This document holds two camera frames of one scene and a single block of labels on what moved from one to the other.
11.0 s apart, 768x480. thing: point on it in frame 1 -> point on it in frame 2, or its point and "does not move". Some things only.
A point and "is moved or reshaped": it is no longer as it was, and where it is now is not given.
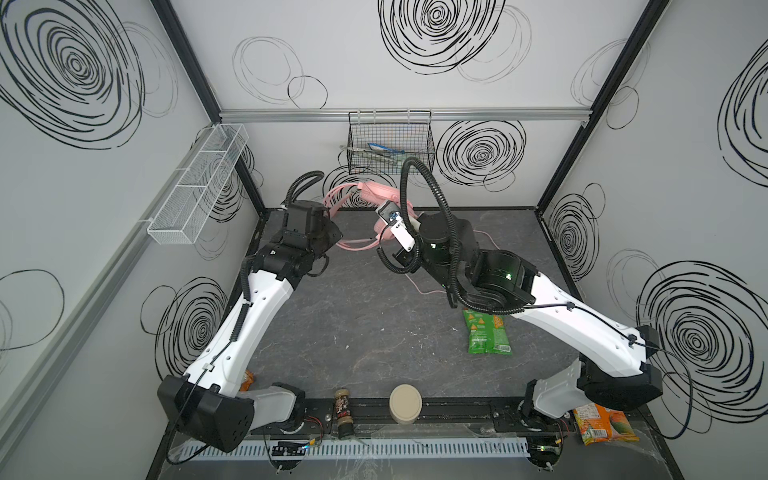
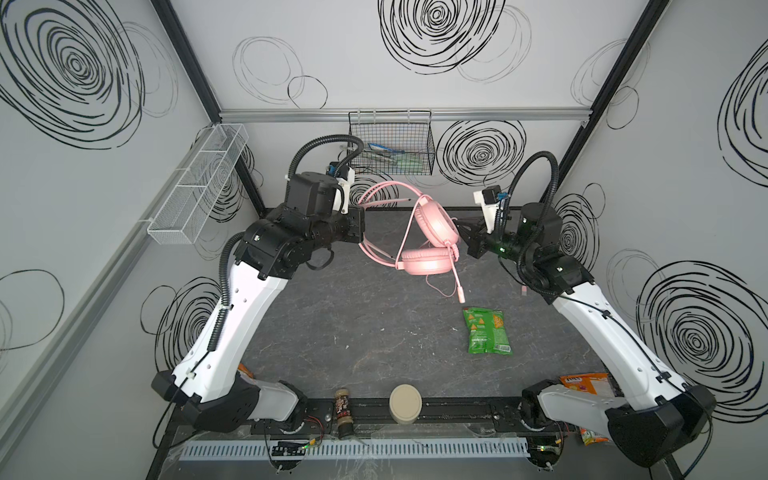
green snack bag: [487, 333] does not move
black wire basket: [379, 140] does not move
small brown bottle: [344, 419] does not move
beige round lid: [405, 404] does not move
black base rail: [441, 417] does not move
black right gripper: [395, 238] -> [475, 240]
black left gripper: [330, 234] -> [354, 224]
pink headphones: [377, 196] is moved or reshaped
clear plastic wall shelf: [185, 209] does not move
